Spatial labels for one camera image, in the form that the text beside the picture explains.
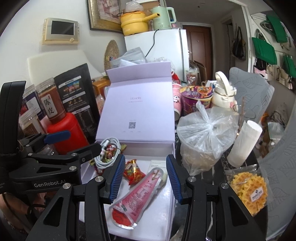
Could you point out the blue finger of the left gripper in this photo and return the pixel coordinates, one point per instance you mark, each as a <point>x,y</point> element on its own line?
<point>88,153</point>
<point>53,138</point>

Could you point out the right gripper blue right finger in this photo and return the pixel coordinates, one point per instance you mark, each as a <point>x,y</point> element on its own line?
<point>177,175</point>

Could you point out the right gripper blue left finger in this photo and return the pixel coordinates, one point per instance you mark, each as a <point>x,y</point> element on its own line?
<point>114,178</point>

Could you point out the small red candy packet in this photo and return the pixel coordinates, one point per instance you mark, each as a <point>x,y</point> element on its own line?
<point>132,172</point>

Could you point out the cream hand cream tube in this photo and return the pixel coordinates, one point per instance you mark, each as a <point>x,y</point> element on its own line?
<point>160,165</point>

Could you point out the pink red mask pouch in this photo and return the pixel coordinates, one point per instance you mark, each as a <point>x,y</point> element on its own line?
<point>127,211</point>

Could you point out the green brown snack packet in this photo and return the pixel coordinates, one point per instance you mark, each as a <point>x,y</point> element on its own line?
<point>111,151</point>

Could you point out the clear spice jar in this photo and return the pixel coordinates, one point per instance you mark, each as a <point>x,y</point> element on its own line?
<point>30,123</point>

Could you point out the jar with chinese label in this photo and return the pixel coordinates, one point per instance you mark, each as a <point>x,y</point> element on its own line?
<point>49,97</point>

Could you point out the clear plastic bag of food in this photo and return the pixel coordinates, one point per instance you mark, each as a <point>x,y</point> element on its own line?
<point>205,135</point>

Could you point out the black printed gift bag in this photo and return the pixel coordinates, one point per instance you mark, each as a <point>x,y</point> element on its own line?
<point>77,95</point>

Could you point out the lavender open gift box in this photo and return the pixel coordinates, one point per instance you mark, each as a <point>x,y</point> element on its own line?
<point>139,112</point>

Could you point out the packaged waffles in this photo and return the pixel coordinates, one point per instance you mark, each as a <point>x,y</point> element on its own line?
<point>251,185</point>

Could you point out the white paper towel roll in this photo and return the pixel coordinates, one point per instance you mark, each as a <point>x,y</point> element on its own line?
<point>244,143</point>

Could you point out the purple instant noodle cup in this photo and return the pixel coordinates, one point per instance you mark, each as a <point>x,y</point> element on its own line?
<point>192,94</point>

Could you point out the cream water bottle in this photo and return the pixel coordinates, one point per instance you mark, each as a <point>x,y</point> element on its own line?
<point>224,93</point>

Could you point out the near grey leaf chair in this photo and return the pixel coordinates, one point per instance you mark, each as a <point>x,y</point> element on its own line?
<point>279,165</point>

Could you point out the grey leaf chair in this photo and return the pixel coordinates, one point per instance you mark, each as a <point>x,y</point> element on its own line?
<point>279,165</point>
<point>253,92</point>

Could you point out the far grey leaf chair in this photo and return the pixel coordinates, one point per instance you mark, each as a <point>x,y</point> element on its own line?
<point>253,92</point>

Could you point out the white mini fridge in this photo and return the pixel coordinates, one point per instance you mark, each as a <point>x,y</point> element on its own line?
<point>170,45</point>

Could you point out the gold framed picture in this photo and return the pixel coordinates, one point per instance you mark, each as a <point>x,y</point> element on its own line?
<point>104,15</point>

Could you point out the yellow cooking pot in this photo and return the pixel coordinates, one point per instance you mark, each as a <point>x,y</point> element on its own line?
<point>136,22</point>

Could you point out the brown entrance door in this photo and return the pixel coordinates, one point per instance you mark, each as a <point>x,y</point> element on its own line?
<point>199,40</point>

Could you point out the black hanging bag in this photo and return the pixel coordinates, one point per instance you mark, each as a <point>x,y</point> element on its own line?
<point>239,46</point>

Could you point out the mint green electric kettle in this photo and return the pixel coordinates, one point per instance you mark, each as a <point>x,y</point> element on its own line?
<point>166,18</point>

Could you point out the large green handbag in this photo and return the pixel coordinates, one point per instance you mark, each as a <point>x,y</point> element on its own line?
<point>264,50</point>

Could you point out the small green handbag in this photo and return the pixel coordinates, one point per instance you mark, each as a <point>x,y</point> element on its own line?
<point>289,66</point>

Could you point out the top green handbag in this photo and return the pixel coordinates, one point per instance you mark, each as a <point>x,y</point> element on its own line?
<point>273,26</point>

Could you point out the wall intercom panel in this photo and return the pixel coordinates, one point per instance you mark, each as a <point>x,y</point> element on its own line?
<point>60,32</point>

